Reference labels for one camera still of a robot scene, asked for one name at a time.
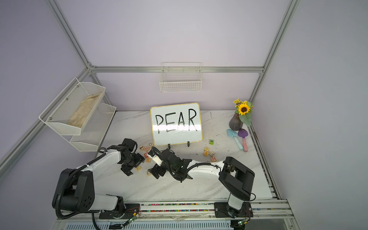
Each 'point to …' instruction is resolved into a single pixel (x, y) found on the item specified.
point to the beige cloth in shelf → (78, 117)
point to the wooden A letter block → (205, 153)
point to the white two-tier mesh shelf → (90, 136)
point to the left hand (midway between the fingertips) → (139, 167)
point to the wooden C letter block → (148, 174)
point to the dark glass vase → (235, 123)
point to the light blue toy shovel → (232, 133)
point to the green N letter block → (211, 142)
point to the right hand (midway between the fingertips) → (151, 166)
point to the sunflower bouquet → (244, 109)
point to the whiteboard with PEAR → (176, 123)
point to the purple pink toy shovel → (243, 133)
